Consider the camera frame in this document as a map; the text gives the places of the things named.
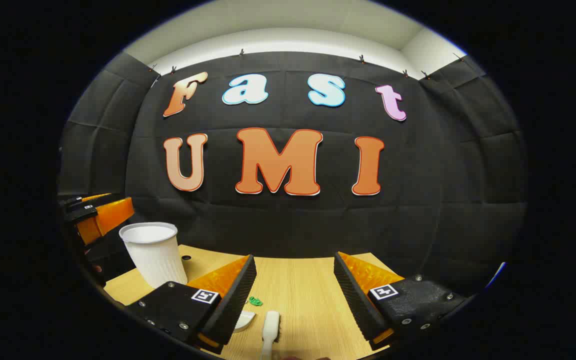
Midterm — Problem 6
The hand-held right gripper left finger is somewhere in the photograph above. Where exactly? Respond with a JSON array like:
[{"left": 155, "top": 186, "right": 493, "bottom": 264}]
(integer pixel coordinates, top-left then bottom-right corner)
[{"left": 127, "top": 254, "right": 258, "bottom": 356}]

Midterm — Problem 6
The white ribbed cup garbage bin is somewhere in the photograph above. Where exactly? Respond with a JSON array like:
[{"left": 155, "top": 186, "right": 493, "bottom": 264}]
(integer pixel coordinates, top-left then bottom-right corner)
[{"left": 119, "top": 222, "right": 189, "bottom": 289}]

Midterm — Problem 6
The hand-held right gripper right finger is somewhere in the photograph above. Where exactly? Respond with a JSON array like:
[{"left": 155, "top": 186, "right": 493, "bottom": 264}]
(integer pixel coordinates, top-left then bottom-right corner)
[{"left": 333, "top": 251, "right": 469, "bottom": 351}]

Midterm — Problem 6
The wooden desktop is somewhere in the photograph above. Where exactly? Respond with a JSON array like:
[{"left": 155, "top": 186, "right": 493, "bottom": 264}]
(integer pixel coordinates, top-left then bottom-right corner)
[{"left": 104, "top": 244, "right": 406, "bottom": 360}]

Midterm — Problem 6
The white plastic dustpan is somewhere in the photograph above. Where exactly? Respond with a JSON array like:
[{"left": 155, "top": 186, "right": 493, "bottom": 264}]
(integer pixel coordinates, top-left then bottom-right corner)
[{"left": 233, "top": 310, "right": 257, "bottom": 334}]

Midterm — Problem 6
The black backdrop cloth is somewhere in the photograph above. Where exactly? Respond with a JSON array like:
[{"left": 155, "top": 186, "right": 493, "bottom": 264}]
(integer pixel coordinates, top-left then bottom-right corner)
[{"left": 58, "top": 50, "right": 528, "bottom": 296}]

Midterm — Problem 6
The small white broom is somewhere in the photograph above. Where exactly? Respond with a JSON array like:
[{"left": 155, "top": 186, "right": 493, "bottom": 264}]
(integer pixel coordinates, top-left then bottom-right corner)
[{"left": 260, "top": 310, "right": 282, "bottom": 360}]

